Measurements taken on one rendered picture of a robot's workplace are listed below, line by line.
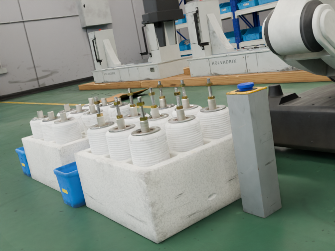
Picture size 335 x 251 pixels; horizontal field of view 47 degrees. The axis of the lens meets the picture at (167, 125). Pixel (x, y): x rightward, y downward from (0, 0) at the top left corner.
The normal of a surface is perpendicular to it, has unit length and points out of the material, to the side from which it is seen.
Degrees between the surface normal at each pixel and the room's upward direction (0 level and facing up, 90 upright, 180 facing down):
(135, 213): 90
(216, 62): 90
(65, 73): 90
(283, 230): 0
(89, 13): 90
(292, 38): 108
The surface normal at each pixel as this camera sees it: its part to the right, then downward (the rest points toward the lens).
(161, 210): 0.60, 0.06
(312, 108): -0.67, -0.48
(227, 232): -0.18, -0.96
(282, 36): -0.73, 0.41
